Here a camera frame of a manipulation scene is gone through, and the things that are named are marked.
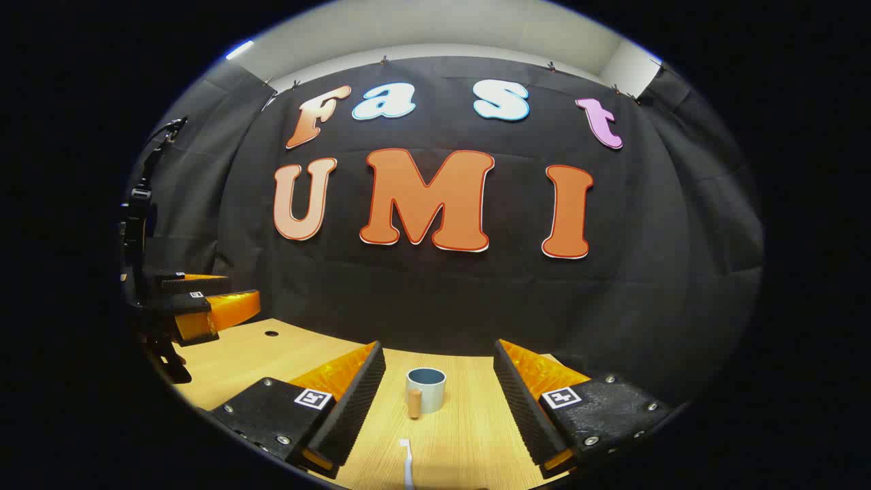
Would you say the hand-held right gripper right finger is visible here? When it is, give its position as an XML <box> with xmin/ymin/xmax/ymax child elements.
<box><xmin>493</xmin><ymin>338</ymin><xmax>674</xmax><ymax>480</ymax></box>

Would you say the black backdrop cloth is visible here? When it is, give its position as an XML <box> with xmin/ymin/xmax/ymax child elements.
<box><xmin>126</xmin><ymin>56</ymin><xmax>766</xmax><ymax>409</ymax></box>

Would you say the pale green cup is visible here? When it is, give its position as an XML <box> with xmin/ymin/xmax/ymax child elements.
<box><xmin>406</xmin><ymin>367</ymin><xmax>447</xmax><ymax>419</ymax></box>

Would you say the white toothbrush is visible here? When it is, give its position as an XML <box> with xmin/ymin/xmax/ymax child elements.
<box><xmin>398</xmin><ymin>439</ymin><xmax>416</xmax><ymax>490</ymax></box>

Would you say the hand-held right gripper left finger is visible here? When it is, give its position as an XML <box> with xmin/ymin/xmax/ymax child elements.
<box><xmin>208</xmin><ymin>340</ymin><xmax>387</xmax><ymax>480</ymax></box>

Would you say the wooden desktop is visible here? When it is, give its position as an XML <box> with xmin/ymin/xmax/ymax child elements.
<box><xmin>170</xmin><ymin>318</ymin><xmax>593</xmax><ymax>490</ymax></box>

